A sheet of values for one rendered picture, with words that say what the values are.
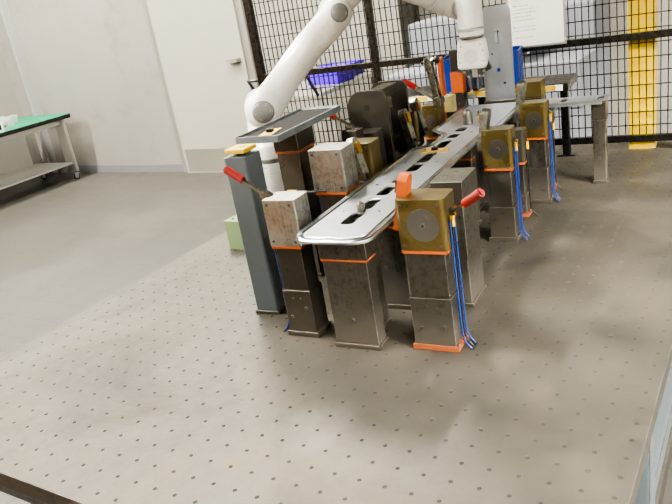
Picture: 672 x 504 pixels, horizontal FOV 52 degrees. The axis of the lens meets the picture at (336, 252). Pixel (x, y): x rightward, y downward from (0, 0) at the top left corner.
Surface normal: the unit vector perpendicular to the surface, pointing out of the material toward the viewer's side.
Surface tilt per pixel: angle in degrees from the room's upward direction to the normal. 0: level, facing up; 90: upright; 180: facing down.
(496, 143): 90
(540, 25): 90
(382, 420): 0
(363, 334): 90
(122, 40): 90
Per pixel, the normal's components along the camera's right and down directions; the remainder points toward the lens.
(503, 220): -0.44, 0.39
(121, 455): -0.16, -0.92
